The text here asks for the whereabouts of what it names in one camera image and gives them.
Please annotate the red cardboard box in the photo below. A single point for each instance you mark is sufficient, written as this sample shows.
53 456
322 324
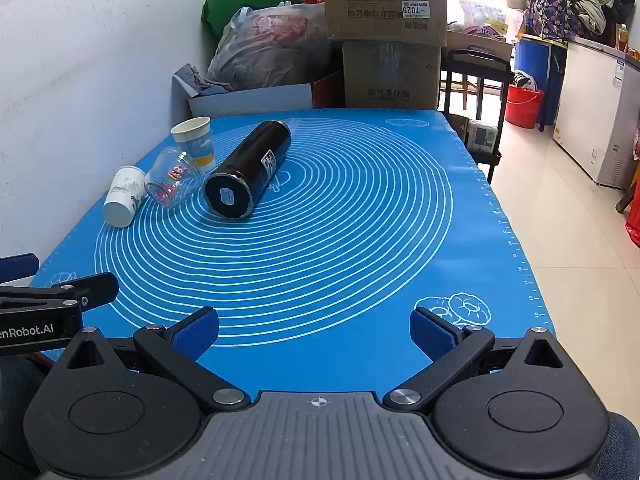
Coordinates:
327 92

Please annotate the red plastic bucket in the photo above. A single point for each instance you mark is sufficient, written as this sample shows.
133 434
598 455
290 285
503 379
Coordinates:
522 107

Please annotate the floral fabric bag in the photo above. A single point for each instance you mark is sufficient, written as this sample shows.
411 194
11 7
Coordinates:
550 10

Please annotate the white chest freezer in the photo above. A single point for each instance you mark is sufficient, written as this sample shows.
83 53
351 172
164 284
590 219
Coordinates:
595 105

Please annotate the white paper cup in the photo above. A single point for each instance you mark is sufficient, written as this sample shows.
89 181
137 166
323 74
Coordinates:
122 197

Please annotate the plain brown cardboard box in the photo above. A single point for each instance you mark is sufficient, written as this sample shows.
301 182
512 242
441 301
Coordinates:
390 77

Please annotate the black thermos cup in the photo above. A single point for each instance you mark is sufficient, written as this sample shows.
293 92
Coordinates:
255 160

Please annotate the large printed cardboard box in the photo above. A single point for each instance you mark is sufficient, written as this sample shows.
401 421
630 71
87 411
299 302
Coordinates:
380 5

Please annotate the person's right leg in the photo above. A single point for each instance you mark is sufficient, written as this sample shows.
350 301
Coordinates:
625 447

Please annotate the clear plastic bag red contents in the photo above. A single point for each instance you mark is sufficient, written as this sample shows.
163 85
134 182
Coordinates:
270 47

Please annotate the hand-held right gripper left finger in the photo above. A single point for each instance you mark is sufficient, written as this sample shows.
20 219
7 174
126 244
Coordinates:
197 332

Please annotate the blue plastic barrel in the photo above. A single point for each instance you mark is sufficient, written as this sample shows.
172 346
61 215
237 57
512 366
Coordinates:
532 57

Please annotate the white open carton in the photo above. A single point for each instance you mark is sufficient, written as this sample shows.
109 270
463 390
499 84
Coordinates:
250 101

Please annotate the black metal cart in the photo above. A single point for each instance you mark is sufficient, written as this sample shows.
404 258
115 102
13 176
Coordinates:
480 57

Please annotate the person's leg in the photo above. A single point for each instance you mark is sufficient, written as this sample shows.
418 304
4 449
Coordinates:
17 400
625 447

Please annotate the small white appliance box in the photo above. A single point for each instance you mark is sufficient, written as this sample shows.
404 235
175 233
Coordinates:
482 136

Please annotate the blue yellow printed paper cup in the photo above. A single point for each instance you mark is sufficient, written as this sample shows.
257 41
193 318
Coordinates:
195 140

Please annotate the person's left leg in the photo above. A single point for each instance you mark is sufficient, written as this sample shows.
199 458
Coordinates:
17 400

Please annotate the blue silicone baking mat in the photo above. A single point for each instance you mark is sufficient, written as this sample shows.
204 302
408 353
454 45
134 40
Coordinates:
350 235

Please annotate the flat cardboard box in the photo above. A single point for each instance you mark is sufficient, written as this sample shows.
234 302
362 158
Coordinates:
482 42

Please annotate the clear printed glass cup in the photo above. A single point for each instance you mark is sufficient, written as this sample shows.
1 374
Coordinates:
172 180

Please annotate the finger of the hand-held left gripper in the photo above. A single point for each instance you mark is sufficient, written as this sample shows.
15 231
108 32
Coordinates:
92 289
17 266

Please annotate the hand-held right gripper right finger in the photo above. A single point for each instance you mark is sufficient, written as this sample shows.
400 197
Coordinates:
430 332

